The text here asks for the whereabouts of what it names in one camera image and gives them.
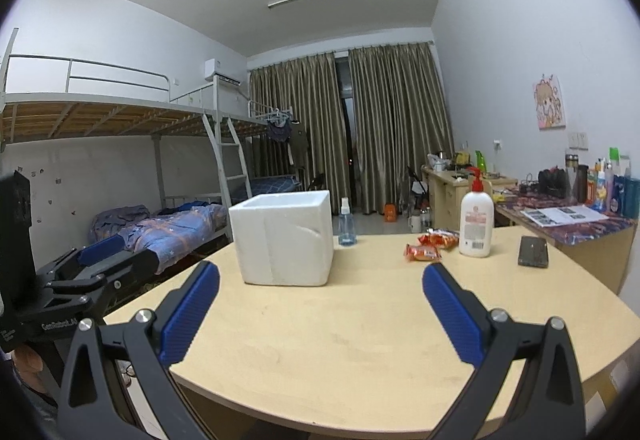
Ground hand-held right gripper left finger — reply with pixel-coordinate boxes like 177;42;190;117
57;261;221;440

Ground row of toiletry bottles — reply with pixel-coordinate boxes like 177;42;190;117
589;147;640;217

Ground dark tumbler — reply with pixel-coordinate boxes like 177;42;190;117
577;164;591;205

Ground clear blue spray bottle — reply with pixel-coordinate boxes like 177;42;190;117
338;197;357;247

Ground red snack packet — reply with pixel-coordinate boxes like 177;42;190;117
417;228;461;248
405;243;445;263

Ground cartoon wall poster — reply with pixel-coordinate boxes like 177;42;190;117
532;75;567;131

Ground steel thermos flask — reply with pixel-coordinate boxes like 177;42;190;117
565;152;580;203

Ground white foam box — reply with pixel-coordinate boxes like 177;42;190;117
229;190;335;287

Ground blue patterned quilt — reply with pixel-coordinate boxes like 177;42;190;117
90;202;233;276

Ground black folding stand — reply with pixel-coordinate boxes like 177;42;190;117
407;165;432;213

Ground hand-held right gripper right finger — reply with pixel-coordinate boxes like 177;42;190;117
422;262;586;440

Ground person's left hand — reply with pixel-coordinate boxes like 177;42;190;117
12;347;56;396

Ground dark blue checked bedding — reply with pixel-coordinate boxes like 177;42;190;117
247;174;301;198

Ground white metal ladder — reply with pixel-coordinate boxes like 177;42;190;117
202;114;253;236

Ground white lotion pump bottle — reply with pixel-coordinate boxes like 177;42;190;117
459;167;496;258

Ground dark hanging clothes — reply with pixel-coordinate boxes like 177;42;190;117
266;117;308;168

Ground printed paper sheet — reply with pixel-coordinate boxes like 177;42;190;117
520;205;610;227

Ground brown curtain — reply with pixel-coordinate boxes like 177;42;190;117
347;41;456;216
248;52;351;216

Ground black bag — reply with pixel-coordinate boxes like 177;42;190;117
537;167;571;198

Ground metal bunk bed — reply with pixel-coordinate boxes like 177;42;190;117
247;100;306;201
0;27;253;271

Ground wooden desk with drawers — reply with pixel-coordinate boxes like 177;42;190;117
421;164;518;233

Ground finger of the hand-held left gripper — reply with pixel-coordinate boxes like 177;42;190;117
60;235;128;278
45;247;162;306

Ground desk with patterned cloth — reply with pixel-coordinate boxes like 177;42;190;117
492;187;638;293

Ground black phone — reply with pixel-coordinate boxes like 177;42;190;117
517;235;550;268

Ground white air conditioner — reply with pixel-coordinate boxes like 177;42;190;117
204;59;241;85

